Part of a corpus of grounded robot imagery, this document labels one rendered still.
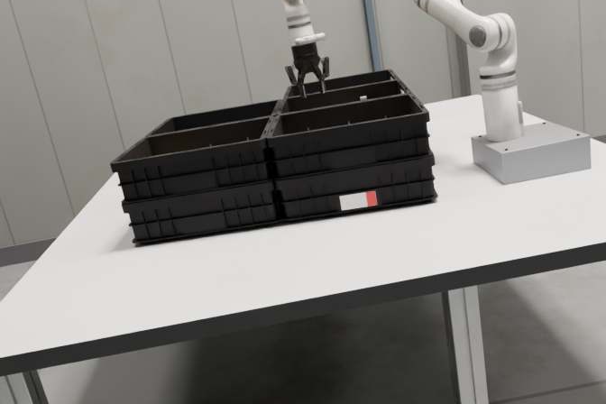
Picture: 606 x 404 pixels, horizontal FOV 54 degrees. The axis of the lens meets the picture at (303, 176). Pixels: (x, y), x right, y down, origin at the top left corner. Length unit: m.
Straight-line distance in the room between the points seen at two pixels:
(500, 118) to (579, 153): 0.21
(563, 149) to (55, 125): 2.90
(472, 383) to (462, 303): 0.20
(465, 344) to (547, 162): 0.55
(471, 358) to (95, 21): 2.87
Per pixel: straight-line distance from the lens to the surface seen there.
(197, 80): 3.56
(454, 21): 1.69
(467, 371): 1.35
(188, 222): 1.55
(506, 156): 1.58
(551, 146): 1.62
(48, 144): 3.81
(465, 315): 1.29
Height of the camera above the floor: 1.23
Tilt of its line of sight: 16 degrees down
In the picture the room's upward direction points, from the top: 10 degrees counter-clockwise
